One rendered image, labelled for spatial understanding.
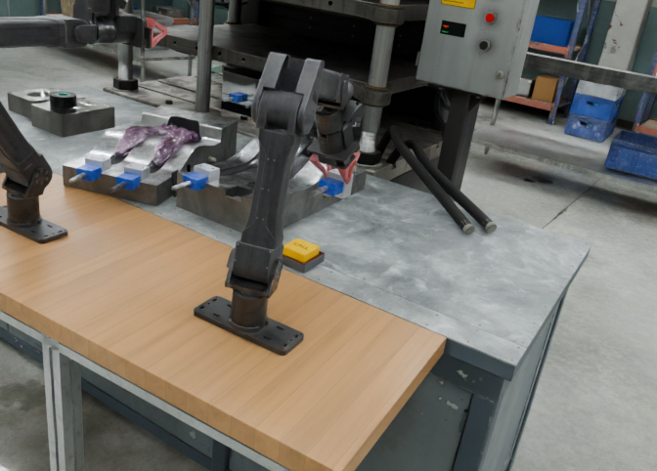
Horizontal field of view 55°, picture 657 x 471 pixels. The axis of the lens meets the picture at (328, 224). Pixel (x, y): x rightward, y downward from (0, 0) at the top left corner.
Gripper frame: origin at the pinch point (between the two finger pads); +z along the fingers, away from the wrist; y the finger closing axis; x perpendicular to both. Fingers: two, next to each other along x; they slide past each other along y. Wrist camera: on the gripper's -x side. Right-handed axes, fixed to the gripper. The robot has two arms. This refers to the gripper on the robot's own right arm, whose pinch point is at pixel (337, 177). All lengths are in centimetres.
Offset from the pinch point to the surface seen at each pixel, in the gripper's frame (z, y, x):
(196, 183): -3.0, 27.6, 17.6
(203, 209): 5.1, 27.6, 18.3
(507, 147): 218, 48, -274
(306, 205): 12.7, 10.6, 1.0
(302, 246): 3.0, -2.3, 19.6
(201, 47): 20, 99, -60
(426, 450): 36, -38, 35
